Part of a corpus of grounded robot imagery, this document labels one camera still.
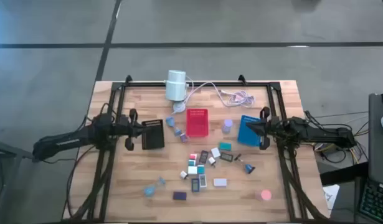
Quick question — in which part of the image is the pink sand timer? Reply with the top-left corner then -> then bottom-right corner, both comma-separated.
255,189 -> 272,202

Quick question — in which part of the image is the coiled white cable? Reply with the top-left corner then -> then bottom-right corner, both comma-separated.
184,80 -> 256,108

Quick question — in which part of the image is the black beam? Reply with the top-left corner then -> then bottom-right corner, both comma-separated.
320,161 -> 369,187

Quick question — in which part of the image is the dark grey side desk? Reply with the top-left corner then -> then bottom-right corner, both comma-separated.
367,93 -> 383,187

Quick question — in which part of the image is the white lamp cable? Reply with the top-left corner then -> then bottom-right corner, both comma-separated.
181,75 -> 196,106

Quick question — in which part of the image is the white paper sheet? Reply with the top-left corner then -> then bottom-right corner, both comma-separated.
323,184 -> 341,215

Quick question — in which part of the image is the grey metal stand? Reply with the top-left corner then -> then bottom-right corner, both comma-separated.
0,136 -> 35,224

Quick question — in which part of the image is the pale purple sand timer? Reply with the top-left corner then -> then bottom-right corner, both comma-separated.
221,119 -> 234,135

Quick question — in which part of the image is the black metal table frame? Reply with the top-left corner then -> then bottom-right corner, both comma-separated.
62,74 -> 328,223

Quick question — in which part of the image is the tangle of floor cables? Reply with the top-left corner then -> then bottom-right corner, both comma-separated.
312,110 -> 370,164

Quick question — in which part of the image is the backlit black keyboard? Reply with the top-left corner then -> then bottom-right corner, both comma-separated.
358,179 -> 383,224

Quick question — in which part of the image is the white cylindrical lamp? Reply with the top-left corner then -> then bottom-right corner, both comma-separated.
164,70 -> 188,102

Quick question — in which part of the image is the black plastic basket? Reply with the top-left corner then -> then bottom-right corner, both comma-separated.
141,119 -> 166,151

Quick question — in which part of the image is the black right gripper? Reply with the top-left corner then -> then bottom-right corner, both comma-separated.
246,107 -> 287,151

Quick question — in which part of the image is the blue plastic basket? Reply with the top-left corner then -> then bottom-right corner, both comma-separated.
237,114 -> 262,147

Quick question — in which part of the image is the red plastic basket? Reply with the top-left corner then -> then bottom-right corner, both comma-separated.
186,108 -> 210,138

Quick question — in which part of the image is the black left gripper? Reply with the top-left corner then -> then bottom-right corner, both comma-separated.
116,108 -> 152,152

